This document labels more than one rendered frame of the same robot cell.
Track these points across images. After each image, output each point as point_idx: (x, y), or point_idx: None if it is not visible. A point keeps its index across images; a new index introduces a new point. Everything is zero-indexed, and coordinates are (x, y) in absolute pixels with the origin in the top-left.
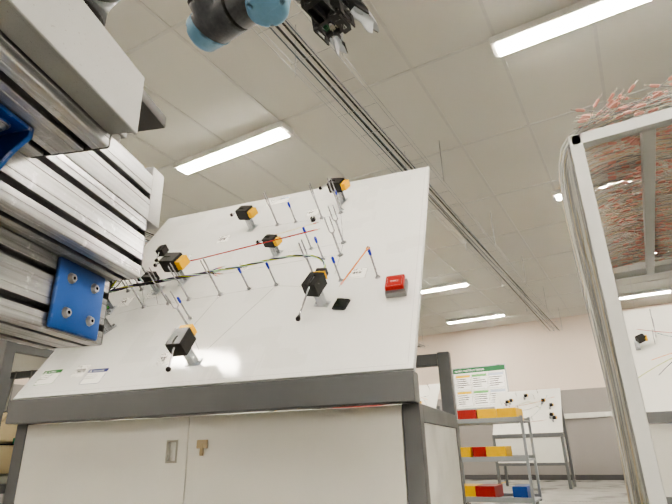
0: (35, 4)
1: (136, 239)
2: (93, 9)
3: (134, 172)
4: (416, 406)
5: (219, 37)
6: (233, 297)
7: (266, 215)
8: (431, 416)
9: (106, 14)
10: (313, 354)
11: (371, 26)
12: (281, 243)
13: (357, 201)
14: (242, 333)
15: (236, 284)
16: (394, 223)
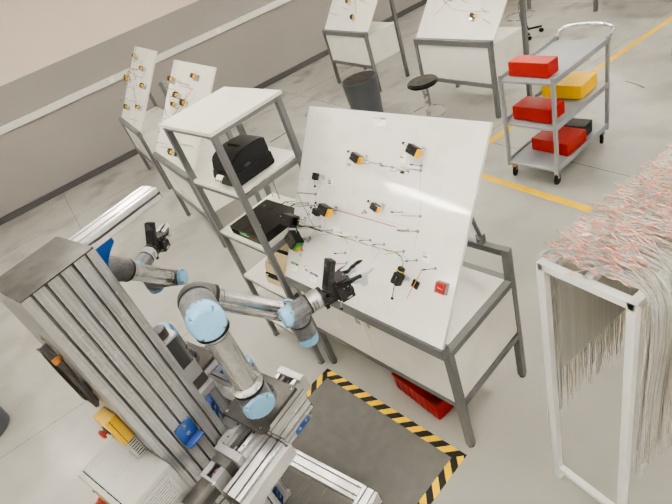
0: (272, 484)
1: (306, 403)
2: None
3: (295, 395)
4: (447, 356)
5: None
6: (363, 244)
7: (372, 143)
8: (465, 339)
9: None
10: (402, 316)
11: (366, 279)
12: (384, 194)
13: (432, 158)
14: (371, 281)
15: (363, 230)
16: (452, 208)
